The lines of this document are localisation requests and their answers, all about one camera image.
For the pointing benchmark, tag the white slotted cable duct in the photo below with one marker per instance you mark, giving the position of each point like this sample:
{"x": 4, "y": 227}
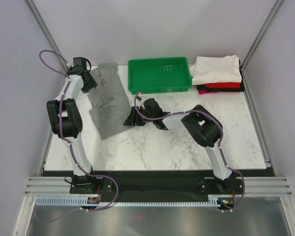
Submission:
{"x": 93, "y": 202}

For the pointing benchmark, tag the green plastic tray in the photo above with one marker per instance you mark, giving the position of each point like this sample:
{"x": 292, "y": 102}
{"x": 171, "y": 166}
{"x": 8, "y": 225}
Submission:
{"x": 159, "y": 75}

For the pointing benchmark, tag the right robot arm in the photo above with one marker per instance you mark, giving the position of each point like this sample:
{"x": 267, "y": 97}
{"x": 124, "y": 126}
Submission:
{"x": 203, "y": 127}

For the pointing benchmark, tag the right aluminium frame post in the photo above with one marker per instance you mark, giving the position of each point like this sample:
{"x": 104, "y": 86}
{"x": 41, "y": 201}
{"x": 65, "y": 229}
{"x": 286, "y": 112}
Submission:
{"x": 264, "y": 28}

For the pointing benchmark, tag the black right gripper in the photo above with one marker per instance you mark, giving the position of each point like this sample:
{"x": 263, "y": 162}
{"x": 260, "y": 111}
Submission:
{"x": 132, "y": 121}

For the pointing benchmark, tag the grey t-shirt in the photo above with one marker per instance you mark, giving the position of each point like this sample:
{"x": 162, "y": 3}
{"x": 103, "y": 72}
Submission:
{"x": 110, "y": 104}

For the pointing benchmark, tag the black folded t-shirt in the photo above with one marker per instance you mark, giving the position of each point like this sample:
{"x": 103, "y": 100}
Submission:
{"x": 241, "y": 89}

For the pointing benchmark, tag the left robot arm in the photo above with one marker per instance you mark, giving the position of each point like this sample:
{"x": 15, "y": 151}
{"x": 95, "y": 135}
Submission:
{"x": 66, "y": 122}

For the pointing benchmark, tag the white folded t-shirt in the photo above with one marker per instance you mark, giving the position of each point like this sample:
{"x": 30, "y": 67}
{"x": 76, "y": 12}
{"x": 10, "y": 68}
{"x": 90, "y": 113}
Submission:
{"x": 207, "y": 70}

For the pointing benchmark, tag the aluminium frame post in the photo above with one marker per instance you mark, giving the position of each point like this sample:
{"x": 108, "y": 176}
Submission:
{"x": 264, "y": 28}
{"x": 42, "y": 25}

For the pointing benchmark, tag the red folded t-shirt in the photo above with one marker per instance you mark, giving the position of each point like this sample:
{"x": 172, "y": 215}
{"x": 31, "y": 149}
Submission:
{"x": 223, "y": 85}

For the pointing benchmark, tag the pink folded t-shirt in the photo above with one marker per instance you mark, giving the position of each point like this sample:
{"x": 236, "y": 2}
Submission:
{"x": 200, "y": 92}

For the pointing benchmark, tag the left aluminium frame post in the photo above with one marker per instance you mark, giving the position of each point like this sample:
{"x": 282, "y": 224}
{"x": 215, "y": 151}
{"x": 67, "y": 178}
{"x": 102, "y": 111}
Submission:
{"x": 42, "y": 25}

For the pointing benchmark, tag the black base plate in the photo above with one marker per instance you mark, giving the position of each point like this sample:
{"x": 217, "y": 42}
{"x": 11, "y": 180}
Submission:
{"x": 161, "y": 186}

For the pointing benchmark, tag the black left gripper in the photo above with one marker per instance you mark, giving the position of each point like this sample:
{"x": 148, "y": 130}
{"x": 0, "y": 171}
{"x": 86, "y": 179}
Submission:
{"x": 93, "y": 84}

